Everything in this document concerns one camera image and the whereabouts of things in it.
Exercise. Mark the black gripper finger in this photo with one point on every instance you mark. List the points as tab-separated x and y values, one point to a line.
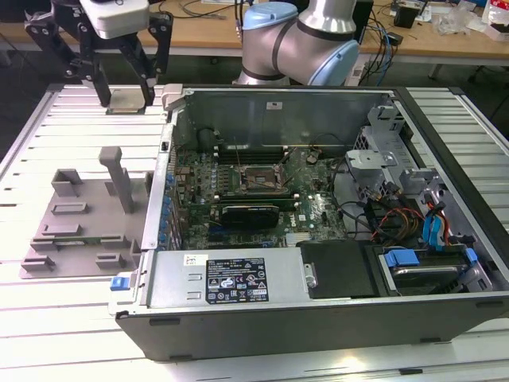
101	87
147	93

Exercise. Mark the silver CPU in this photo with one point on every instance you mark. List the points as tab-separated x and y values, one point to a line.
125	101

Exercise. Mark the thin metal locking lever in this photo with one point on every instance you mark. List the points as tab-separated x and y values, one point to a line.
238	151
288	155

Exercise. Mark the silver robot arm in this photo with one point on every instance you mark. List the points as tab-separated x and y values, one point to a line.
278	47

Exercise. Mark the CPU socket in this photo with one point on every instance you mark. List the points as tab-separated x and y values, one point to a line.
258	177

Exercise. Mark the beige case corner latch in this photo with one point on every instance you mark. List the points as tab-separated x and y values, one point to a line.
173	95

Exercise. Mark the large black box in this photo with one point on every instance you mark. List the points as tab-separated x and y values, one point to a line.
16	10

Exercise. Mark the wooden desk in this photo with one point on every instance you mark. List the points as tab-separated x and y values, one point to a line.
207	33

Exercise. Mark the white case sticker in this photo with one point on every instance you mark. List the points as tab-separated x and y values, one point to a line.
274	104

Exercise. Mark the grey parts rack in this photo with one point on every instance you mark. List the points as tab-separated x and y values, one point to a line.
91	223

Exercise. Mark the black graphics card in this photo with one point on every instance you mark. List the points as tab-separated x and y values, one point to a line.
250	218

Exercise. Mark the round coin battery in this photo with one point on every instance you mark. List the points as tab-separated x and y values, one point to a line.
312	158

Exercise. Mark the silver power supply box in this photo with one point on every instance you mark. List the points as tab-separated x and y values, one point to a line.
175	278

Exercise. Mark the blue case latch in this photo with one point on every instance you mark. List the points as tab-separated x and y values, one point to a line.
119	283

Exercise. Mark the green motherboard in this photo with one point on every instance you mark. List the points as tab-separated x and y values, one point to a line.
310	207

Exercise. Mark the silver finned heatsink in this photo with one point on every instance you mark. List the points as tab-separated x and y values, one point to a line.
298	238

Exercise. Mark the tall black box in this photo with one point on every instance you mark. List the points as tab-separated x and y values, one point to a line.
366	20

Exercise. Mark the silver metal drive cage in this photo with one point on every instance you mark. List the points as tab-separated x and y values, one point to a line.
371	158

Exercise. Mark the black power adapter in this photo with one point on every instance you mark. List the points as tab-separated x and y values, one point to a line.
395	38

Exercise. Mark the black plastic bay cover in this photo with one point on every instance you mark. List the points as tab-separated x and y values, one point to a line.
342	270

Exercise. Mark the small black container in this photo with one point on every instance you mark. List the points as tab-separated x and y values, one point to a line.
405	18

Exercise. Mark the black open PC case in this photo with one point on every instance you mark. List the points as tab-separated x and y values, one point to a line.
278	330

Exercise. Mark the clear plastic bags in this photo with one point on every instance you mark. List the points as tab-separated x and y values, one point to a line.
457	22

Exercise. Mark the hard disk in blue carrier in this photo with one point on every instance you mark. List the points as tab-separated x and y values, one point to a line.
421	278

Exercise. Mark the red white package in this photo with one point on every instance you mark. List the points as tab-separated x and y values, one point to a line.
497	16

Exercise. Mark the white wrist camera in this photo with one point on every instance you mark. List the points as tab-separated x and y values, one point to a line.
115	20

